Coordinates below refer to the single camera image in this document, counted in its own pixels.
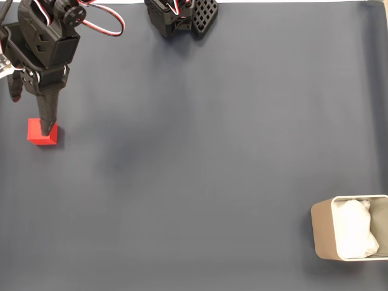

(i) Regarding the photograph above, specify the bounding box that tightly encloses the white crumpled cloth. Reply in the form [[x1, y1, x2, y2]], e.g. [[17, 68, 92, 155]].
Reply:
[[333, 198, 380, 260]]

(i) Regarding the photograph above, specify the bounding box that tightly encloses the red cube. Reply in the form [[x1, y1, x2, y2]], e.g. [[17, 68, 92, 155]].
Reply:
[[27, 118, 59, 146]]

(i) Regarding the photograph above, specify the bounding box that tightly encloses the white red servo cable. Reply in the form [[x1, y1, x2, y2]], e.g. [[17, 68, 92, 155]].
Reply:
[[32, 0, 125, 38]]

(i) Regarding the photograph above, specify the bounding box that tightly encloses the black camera cable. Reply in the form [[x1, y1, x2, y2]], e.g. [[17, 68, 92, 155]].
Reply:
[[0, 0, 13, 27]]

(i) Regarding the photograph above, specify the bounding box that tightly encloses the beige metal box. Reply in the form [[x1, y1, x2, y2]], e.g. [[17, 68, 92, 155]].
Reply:
[[310, 195, 388, 262]]

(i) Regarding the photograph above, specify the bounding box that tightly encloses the white camera board mount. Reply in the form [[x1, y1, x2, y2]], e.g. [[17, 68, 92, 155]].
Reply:
[[0, 53, 16, 80]]

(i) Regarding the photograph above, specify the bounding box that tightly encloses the grey table mat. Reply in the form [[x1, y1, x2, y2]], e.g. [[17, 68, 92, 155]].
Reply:
[[0, 1, 388, 291]]

